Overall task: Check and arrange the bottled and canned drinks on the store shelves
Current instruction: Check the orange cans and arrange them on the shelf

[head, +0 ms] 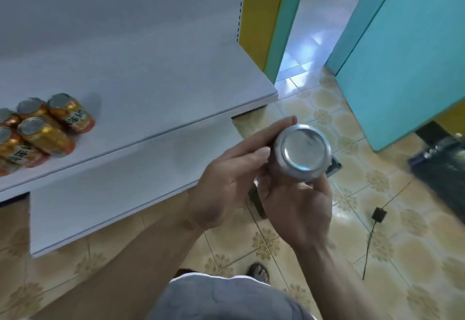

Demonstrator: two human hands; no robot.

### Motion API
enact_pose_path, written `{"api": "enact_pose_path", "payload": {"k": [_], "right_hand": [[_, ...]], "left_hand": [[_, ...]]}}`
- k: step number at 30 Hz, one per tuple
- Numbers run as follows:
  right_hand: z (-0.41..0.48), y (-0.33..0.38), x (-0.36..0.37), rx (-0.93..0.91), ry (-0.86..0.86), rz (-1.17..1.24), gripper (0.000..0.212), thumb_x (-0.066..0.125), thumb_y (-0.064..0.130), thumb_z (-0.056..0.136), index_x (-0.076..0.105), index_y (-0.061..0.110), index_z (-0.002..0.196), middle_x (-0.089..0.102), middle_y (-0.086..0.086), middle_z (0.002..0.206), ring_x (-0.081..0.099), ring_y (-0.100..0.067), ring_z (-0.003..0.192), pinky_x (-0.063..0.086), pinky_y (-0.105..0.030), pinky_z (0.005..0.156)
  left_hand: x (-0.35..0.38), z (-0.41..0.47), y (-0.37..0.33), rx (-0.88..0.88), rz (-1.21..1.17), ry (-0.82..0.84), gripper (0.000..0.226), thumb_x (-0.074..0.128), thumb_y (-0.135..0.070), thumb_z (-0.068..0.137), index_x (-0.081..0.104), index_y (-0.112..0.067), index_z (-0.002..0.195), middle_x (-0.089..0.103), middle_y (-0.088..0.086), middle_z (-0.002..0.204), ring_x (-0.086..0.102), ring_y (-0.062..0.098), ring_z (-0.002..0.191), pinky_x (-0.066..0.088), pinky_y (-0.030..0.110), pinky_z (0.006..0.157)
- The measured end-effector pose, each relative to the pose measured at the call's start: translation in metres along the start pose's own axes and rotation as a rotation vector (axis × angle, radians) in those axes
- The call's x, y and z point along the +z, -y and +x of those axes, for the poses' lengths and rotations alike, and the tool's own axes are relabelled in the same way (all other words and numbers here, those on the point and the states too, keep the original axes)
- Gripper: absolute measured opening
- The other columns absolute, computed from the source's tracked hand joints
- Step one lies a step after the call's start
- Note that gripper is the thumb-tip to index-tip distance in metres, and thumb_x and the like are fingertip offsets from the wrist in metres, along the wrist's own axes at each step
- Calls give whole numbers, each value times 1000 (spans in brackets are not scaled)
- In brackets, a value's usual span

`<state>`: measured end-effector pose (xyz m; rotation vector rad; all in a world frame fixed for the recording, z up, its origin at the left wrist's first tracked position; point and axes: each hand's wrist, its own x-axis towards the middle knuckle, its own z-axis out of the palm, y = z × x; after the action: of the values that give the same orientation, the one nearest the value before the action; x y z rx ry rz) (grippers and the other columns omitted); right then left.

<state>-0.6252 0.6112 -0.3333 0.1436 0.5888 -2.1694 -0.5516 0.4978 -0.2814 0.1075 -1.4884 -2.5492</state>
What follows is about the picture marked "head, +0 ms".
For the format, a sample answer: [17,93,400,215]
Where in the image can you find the person's right hand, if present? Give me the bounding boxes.
[256,167,335,253]

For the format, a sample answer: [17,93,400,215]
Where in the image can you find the person's left hand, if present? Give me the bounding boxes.
[185,116,299,231]

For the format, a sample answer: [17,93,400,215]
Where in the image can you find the grey plastic crate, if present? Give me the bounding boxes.
[248,152,342,219]

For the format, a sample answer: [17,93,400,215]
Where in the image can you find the white metal shelf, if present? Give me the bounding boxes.
[0,0,279,259]

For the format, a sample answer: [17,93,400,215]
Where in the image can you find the group of orange cans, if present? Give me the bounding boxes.
[0,93,97,178]

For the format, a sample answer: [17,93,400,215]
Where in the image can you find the person's right forearm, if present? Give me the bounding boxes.
[294,240,382,320]

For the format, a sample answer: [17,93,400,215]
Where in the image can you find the person's left forearm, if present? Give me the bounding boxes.
[32,211,208,320]

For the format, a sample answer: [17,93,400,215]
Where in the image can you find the person's grey shirt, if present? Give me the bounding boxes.
[145,273,321,320]

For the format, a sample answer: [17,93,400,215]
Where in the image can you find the black box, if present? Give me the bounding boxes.
[408,121,465,223]

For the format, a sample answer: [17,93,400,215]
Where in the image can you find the teal cabinet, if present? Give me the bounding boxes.
[325,0,465,152]

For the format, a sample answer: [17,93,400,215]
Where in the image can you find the black cable with adapter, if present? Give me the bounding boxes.
[361,203,389,282]

